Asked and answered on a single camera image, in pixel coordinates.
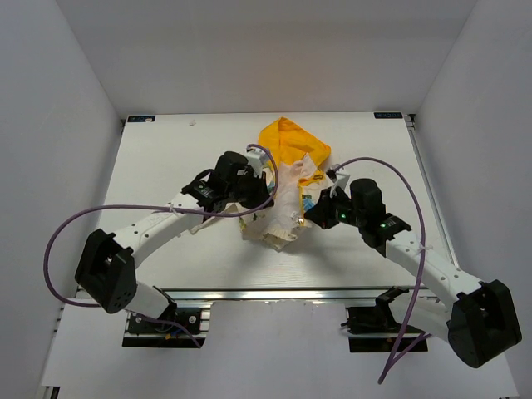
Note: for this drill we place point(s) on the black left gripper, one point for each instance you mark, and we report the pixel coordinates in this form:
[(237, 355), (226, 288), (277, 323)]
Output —
[(262, 197)]

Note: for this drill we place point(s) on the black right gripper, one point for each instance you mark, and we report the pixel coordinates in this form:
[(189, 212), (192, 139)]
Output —
[(321, 213)]

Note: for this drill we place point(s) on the yellow cream printed child jacket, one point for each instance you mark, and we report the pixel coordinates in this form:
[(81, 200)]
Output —
[(299, 156)]

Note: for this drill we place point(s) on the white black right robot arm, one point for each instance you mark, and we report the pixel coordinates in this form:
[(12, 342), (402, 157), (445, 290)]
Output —
[(478, 319)]

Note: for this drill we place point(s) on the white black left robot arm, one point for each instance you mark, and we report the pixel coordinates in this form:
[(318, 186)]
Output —
[(108, 264)]

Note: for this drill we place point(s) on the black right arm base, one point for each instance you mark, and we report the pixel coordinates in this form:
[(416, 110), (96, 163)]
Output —
[(372, 329)]

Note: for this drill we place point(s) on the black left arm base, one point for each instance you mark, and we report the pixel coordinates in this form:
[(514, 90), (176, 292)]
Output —
[(191, 324)]

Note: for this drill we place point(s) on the blue label sticker right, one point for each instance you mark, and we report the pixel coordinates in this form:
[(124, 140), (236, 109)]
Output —
[(387, 115)]

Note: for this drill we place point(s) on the blue label sticker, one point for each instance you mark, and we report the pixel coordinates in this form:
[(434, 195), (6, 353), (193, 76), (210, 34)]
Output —
[(387, 115), (140, 119)]

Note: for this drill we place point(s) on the blue label sticker left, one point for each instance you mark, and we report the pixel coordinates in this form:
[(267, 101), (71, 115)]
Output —
[(140, 119)]

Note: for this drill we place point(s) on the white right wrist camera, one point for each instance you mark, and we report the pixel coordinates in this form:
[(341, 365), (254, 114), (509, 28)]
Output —
[(339, 178)]

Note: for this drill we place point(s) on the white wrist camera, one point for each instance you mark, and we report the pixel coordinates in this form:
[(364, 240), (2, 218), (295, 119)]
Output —
[(339, 178), (258, 159)]

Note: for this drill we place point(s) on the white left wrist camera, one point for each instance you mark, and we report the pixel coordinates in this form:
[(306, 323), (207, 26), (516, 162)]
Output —
[(258, 159)]

